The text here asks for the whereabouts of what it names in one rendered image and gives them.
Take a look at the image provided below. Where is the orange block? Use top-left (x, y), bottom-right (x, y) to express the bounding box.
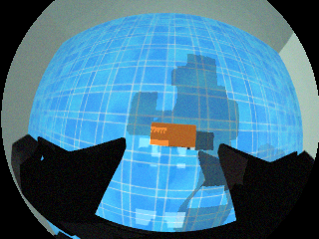
top-left (149, 121), bottom-right (196, 147)

